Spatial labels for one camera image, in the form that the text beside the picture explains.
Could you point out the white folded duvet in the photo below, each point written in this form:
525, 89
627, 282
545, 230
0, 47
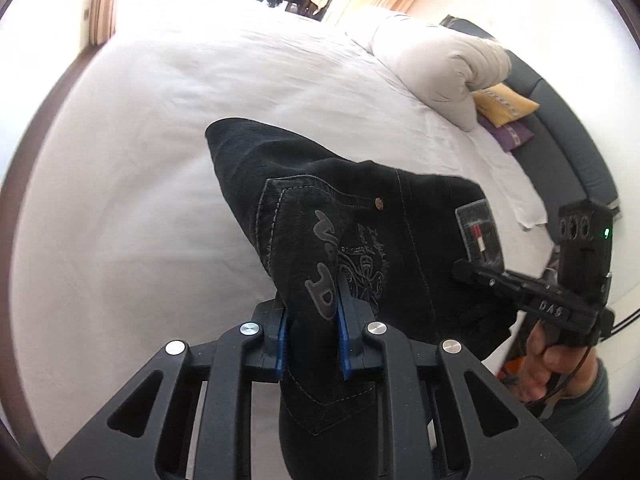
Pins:
430, 60

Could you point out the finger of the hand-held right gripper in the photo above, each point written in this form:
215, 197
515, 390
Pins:
485, 276

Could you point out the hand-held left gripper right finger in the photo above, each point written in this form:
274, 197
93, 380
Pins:
344, 340

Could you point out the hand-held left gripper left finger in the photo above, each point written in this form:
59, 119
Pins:
281, 345

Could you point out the person's right forearm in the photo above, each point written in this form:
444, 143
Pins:
585, 420

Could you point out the white bed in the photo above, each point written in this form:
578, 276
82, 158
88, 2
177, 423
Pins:
150, 160

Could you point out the person's right hand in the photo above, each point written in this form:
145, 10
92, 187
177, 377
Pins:
555, 362

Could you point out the purple pillow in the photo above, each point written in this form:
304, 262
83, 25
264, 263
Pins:
510, 135

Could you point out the black denim pants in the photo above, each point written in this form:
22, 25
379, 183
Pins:
280, 175

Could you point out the yellow pillow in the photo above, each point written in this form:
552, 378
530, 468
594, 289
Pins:
505, 105

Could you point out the dark grey headboard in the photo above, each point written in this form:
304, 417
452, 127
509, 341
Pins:
560, 110

